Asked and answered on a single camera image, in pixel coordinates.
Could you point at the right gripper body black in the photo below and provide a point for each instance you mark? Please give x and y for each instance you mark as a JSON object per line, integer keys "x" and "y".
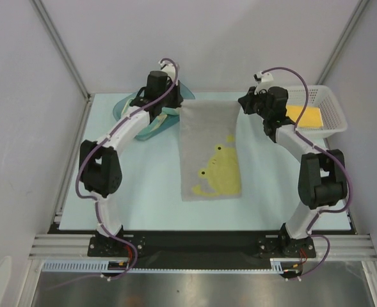
{"x": 248, "y": 102}

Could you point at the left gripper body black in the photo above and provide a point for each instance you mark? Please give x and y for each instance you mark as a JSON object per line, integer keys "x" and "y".
{"x": 172, "y": 98}

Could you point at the yellow chick face towel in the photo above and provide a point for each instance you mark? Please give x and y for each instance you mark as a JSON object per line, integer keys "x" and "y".
{"x": 311, "y": 117}

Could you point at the grey towel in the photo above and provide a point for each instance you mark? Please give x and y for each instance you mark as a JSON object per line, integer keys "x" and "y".
{"x": 209, "y": 165}

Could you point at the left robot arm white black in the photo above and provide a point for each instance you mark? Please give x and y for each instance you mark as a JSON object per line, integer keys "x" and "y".
{"x": 100, "y": 175}

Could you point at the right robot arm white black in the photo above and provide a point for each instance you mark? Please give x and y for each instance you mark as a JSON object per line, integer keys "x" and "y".
{"x": 321, "y": 182}

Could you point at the teal and yellow towel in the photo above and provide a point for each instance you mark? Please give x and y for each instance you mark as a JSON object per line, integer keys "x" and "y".
{"x": 167, "y": 118}

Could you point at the white perforated plastic basket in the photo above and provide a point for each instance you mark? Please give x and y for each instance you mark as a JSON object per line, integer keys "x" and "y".
{"x": 334, "y": 120}

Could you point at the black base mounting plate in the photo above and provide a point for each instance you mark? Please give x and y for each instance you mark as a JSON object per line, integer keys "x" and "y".
{"x": 203, "y": 250}

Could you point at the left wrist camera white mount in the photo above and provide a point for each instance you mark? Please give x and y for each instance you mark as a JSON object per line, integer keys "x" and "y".
{"x": 169, "y": 68}

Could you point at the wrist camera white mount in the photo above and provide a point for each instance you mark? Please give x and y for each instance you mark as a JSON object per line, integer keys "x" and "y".
{"x": 169, "y": 68}
{"x": 264, "y": 81}

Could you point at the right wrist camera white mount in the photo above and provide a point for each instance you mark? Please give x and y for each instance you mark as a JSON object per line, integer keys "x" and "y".
{"x": 264, "y": 81}

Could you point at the right aluminium frame post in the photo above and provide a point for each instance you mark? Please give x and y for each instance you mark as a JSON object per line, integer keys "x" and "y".
{"x": 350, "y": 27}

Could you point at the aluminium frame post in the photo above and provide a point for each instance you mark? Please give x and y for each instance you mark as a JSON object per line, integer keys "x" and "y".
{"x": 350, "y": 27}
{"x": 56, "y": 39}

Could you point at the left aluminium frame post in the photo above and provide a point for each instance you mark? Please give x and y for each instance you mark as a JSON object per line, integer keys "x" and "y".
{"x": 56, "y": 39}

